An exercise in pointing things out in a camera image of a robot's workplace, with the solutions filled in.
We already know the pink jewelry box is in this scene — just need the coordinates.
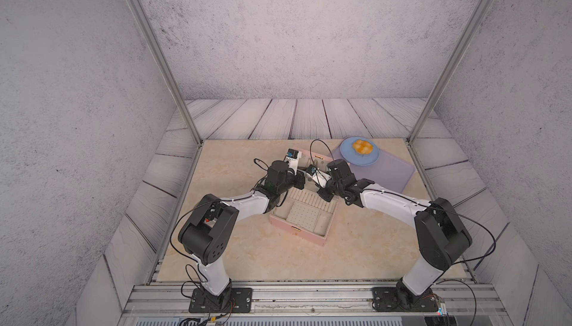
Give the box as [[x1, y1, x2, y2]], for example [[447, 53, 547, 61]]
[[270, 150, 340, 246]]

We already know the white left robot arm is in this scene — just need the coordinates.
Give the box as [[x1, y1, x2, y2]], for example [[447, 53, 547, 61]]
[[177, 158, 305, 297]]

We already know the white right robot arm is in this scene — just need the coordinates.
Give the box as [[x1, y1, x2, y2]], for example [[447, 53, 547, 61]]
[[308, 159, 472, 304]]

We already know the blue plate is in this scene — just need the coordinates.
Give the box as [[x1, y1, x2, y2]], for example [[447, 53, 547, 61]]
[[339, 137, 381, 167]]

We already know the orange bread pastry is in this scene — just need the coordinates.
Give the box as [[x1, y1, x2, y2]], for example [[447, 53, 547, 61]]
[[352, 139, 374, 156]]

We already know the purple cutting mat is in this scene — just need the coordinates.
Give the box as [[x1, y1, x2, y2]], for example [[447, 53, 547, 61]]
[[333, 144, 416, 193]]

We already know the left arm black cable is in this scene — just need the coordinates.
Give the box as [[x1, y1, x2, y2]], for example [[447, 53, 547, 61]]
[[168, 158, 291, 302]]

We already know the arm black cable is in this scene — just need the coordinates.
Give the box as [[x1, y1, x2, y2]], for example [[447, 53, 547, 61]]
[[168, 158, 291, 302], [309, 138, 498, 326]]

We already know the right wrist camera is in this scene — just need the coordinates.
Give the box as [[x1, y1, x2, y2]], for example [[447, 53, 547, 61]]
[[305, 164, 332, 188]]

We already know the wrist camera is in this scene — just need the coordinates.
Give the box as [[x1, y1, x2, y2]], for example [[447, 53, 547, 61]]
[[285, 149, 302, 175], [305, 164, 332, 188]]

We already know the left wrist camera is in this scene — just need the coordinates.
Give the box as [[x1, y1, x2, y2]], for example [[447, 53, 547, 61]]
[[285, 149, 302, 175]]

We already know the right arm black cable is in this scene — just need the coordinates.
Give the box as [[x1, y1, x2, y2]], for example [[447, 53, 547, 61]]
[[309, 138, 498, 326]]

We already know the metal base rail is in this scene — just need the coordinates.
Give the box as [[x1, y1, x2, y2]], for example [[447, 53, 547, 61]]
[[122, 280, 512, 325]]

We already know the metal frame post right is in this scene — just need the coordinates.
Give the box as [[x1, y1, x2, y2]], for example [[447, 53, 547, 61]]
[[407, 0, 494, 147]]

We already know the metal frame post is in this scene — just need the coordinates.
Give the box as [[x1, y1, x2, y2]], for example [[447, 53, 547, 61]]
[[407, 0, 494, 147], [126, 0, 203, 147]]

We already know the metal frame post left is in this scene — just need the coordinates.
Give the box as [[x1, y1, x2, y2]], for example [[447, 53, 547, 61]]
[[126, 0, 203, 147]]

